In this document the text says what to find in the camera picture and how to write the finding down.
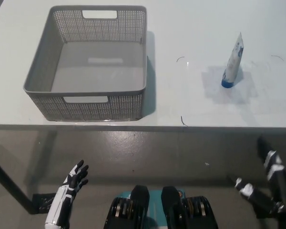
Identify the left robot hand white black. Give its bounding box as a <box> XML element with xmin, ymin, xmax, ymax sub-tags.
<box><xmin>44</xmin><ymin>160</ymin><xmax>90</xmax><ymax>228</ymax></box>

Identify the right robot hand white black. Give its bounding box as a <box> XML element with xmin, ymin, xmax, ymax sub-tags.
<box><xmin>234</xmin><ymin>136</ymin><xmax>286</xmax><ymax>218</ymax></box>

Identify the white shampoo tube blue cap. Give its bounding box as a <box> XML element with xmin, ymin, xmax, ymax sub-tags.
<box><xmin>220</xmin><ymin>31</ymin><xmax>244</xmax><ymax>89</ymax></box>

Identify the black table foot plate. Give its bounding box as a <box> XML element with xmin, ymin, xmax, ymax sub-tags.
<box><xmin>32</xmin><ymin>193</ymin><xmax>56</xmax><ymax>213</ymax></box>

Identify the black table leg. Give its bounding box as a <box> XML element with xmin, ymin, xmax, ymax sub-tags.
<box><xmin>0</xmin><ymin>154</ymin><xmax>37</xmax><ymax>213</ymax></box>

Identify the grey perforated plastic basket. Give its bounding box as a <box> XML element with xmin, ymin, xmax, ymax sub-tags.
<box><xmin>22</xmin><ymin>5</ymin><xmax>148</xmax><ymax>122</ymax></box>

